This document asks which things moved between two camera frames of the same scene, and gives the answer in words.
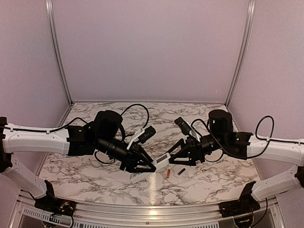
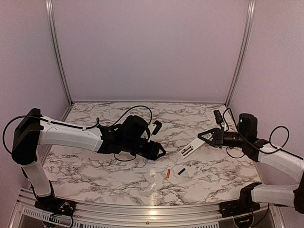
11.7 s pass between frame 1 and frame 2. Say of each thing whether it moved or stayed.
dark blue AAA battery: stayed
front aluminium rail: stayed
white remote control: moved
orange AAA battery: stayed
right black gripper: moved
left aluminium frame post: stayed
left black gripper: moved
